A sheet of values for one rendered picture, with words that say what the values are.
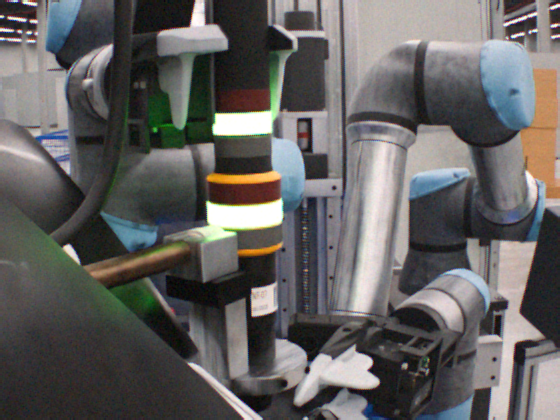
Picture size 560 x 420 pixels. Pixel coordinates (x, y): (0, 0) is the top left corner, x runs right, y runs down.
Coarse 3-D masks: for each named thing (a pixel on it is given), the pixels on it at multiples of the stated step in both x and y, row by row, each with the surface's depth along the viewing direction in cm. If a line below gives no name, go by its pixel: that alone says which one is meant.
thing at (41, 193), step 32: (0, 128) 44; (0, 160) 41; (32, 160) 43; (0, 192) 38; (32, 192) 40; (64, 192) 43; (64, 224) 40; (96, 224) 42; (96, 256) 40; (128, 288) 39; (160, 320) 39; (192, 352) 38
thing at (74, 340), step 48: (0, 240) 9; (48, 240) 11; (0, 288) 8; (48, 288) 10; (96, 288) 12; (0, 336) 8; (48, 336) 9; (96, 336) 11; (144, 336) 13; (0, 384) 7; (48, 384) 8; (96, 384) 10; (144, 384) 12; (192, 384) 14
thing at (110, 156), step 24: (120, 0) 32; (120, 24) 32; (120, 48) 32; (120, 72) 32; (120, 96) 32; (120, 120) 32; (120, 144) 32; (96, 192) 32; (96, 216) 32; (72, 240) 31
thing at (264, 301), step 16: (240, 256) 40; (256, 256) 40; (272, 256) 41; (256, 272) 40; (272, 272) 41; (256, 288) 41; (272, 288) 41; (256, 304) 41; (272, 304) 42; (256, 320) 41; (272, 320) 42; (256, 336) 41; (272, 336) 42; (256, 352) 41; (272, 352) 42; (240, 400) 43; (256, 400) 42; (272, 400) 44
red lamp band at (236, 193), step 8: (208, 184) 40; (216, 184) 40; (224, 184) 39; (232, 184) 39; (240, 184) 39; (248, 184) 39; (256, 184) 39; (264, 184) 39; (272, 184) 40; (280, 184) 41; (208, 192) 40; (216, 192) 40; (224, 192) 39; (232, 192) 39; (240, 192) 39; (248, 192) 39; (256, 192) 39; (264, 192) 39; (272, 192) 40; (280, 192) 41; (208, 200) 40; (216, 200) 40; (224, 200) 39; (232, 200) 39; (240, 200) 39; (248, 200) 39; (256, 200) 39; (264, 200) 39; (272, 200) 40
